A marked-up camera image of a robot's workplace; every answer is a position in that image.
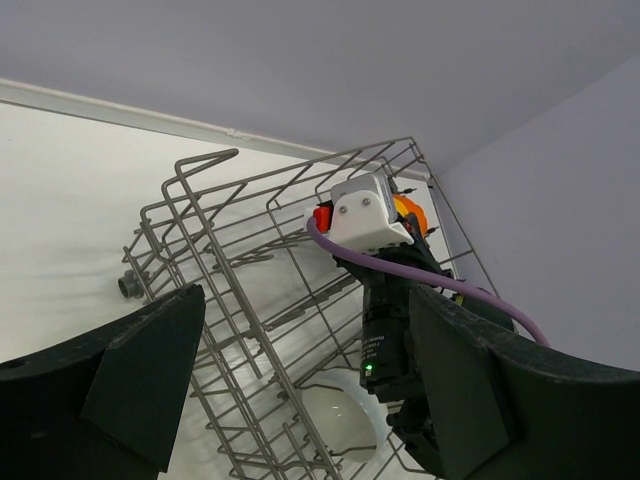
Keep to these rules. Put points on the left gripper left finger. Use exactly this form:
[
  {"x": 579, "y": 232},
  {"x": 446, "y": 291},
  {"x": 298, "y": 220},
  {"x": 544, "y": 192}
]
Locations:
[{"x": 105, "y": 404}]

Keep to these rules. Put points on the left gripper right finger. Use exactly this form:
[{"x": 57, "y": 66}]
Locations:
[{"x": 504, "y": 407}]

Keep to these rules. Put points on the white bowl stack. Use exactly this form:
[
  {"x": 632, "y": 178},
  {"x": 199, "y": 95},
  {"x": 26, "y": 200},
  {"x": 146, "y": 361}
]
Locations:
[{"x": 352, "y": 425}]

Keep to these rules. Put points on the grey wire dish rack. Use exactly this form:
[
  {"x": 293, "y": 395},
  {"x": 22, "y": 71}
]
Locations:
[{"x": 279, "y": 311}]

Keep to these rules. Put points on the orange bowl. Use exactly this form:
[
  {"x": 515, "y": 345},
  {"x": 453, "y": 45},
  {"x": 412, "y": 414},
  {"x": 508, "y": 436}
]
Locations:
[{"x": 407, "y": 208}]

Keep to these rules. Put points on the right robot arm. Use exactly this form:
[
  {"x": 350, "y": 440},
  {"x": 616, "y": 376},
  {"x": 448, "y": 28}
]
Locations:
[{"x": 389, "y": 367}]

